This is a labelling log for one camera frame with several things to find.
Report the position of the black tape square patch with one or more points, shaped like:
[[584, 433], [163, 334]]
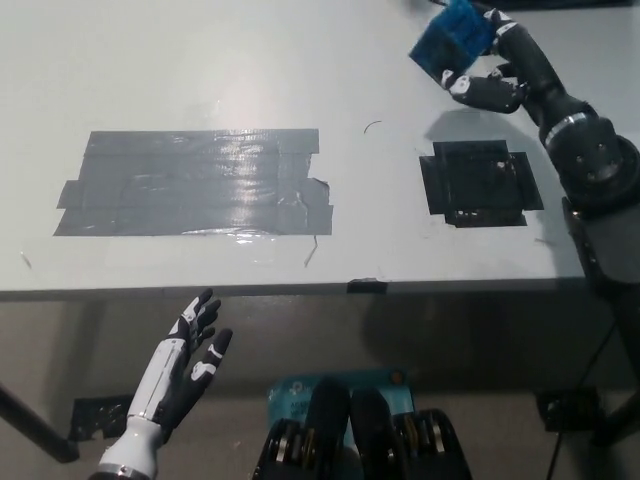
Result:
[[480, 182]]

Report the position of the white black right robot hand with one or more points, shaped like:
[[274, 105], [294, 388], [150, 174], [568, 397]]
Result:
[[530, 65]]

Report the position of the small black tape strip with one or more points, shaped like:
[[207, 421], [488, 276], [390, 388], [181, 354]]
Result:
[[367, 286]]

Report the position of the grey duct tape patch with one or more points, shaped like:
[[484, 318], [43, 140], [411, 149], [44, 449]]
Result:
[[190, 185]]

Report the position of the blue rubik's cube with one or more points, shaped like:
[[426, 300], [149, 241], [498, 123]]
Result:
[[450, 42]]

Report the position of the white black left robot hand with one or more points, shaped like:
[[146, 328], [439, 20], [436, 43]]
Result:
[[175, 380]]

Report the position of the black slanted table leg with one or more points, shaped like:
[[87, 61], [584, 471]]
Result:
[[622, 360], [35, 425]]

